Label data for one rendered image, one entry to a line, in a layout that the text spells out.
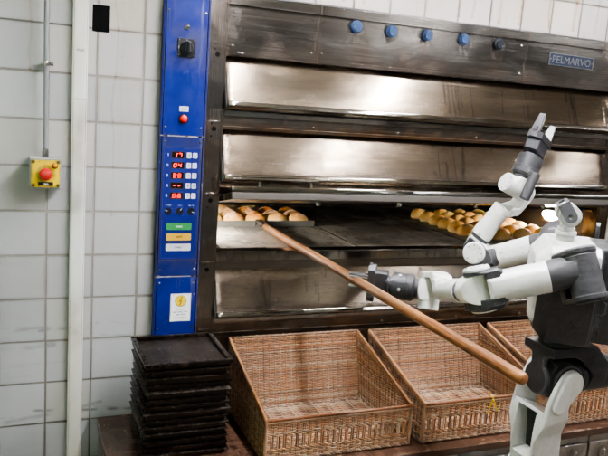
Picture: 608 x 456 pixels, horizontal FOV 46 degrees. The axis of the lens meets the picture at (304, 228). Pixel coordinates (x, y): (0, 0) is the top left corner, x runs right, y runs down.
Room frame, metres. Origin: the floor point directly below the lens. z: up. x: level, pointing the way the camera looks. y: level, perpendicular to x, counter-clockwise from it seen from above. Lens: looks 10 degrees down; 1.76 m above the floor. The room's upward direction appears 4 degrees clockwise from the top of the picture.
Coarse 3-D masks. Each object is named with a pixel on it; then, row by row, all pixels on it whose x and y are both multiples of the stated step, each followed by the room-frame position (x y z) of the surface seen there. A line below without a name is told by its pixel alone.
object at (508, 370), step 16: (288, 240) 2.76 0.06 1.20; (320, 256) 2.49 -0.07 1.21; (336, 272) 2.35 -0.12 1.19; (368, 288) 2.13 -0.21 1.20; (400, 304) 1.96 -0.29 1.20; (416, 320) 1.87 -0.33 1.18; (432, 320) 1.82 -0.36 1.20; (448, 336) 1.73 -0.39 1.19; (480, 352) 1.61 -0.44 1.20; (496, 368) 1.55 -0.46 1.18; (512, 368) 1.51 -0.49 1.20
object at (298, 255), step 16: (224, 256) 2.58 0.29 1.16; (240, 256) 2.60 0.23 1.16; (256, 256) 2.63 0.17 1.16; (272, 256) 2.65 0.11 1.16; (288, 256) 2.68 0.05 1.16; (304, 256) 2.70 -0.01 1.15; (336, 256) 2.75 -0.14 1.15; (352, 256) 2.78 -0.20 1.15; (368, 256) 2.81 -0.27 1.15; (384, 256) 2.84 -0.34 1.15; (400, 256) 2.87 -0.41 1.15; (416, 256) 2.89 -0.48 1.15; (432, 256) 2.93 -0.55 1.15; (448, 256) 2.95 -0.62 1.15
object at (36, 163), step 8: (32, 160) 2.26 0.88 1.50; (40, 160) 2.27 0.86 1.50; (48, 160) 2.27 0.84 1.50; (56, 160) 2.28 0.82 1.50; (32, 168) 2.26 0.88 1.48; (40, 168) 2.27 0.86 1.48; (56, 168) 2.28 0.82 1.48; (32, 176) 2.26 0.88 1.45; (56, 176) 2.28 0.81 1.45; (32, 184) 2.26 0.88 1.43; (40, 184) 2.27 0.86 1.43; (48, 184) 2.27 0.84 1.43; (56, 184) 2.28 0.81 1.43
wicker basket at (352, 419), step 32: (288, 352) 2.63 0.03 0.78; (320, 352) 2.69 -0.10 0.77; (352, 352) 2.74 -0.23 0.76; (256, 384) 2.56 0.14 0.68; (288, 384) 2.60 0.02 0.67; (320, 384) 2.65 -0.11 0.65; (352, 384) 2.70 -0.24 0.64; (384, 384) 2.53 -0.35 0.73; (256, 416) 2.23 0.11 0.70; (288, 416) 2.48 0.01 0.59; (320, 416) 2.20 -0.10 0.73; (352, 416) 2.25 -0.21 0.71; (384, 416) 2.30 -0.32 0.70; (256, 448) 2.20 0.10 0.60; (288, 448) 2.16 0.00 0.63; (320, 448) 2.21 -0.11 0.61; (352, 448) 2.26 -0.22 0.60
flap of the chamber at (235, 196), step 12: (240, 192) 2.45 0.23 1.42; (420, 204) 2.94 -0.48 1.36; (432, 204) 2.94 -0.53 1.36; (444, 204) 2.95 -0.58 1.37; (456, 204) 2.95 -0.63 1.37; (468, 204) 2.96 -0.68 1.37; (480, 204) 2.96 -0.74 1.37; (492, 204) 2.97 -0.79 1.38; (528, 204) 2.98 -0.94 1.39; (540, 204) 2.99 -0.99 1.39; (552, 204) 2.99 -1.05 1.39; (576, 204) 3.02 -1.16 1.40; (588, 204) 3.04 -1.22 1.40; (600, 204) 3.06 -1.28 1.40
